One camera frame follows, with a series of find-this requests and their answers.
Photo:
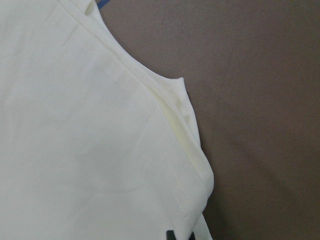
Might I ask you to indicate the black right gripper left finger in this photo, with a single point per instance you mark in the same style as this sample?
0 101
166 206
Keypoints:
170 235

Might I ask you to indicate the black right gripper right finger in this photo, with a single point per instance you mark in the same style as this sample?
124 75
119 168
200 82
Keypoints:
192 236

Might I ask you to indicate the cream long-sleeve Twinkle shirt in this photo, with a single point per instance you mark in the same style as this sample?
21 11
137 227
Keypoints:
93 144

